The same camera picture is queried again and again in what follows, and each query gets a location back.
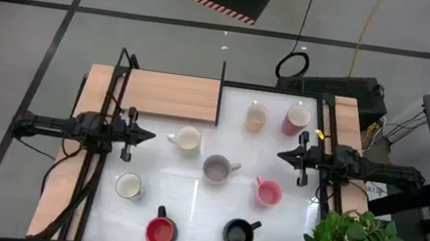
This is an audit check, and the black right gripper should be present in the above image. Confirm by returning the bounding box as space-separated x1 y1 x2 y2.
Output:
272 127 326 190

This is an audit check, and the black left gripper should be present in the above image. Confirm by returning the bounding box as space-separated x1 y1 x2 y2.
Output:
106 104 160 166

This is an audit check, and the orange-red tall mug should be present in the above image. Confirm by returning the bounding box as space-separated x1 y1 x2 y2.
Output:
280 99 314 139

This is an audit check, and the pink mug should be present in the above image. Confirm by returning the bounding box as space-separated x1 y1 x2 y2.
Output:
251 175 286 210

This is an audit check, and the cream mug with green pattern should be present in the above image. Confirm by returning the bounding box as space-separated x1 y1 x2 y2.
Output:
163 122 204 155

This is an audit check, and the yellow dotted mug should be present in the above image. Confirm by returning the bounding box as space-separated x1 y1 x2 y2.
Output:
243 98 272 135

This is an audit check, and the beige grey mug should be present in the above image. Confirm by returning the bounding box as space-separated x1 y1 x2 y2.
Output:
200 152 243 189

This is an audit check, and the all black mug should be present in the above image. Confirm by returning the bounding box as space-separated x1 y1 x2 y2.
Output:
221 216 263 241

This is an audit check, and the black mug with red inside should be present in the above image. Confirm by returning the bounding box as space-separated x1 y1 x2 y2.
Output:
144 204 182 241

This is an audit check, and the black computer case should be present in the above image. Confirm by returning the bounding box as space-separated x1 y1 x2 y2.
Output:
272 65 393 134

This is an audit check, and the white paper sheet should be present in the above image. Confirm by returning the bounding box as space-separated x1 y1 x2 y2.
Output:
362 180 390 202

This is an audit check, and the wooden shelf with black frame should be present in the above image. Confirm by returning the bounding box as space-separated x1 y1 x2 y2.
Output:
110 46 228 127

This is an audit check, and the black metal rig frame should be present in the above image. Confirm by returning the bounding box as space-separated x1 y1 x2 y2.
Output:
31 56 360 241

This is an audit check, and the thin black hanging cable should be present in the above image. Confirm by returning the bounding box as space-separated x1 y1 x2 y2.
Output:
273 0 319 83

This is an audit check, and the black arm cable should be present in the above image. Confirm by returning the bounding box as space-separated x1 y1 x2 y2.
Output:
39 131 87 203

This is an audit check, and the thin yellow hanging cable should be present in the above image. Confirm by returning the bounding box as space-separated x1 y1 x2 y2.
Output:
347 0 383 80

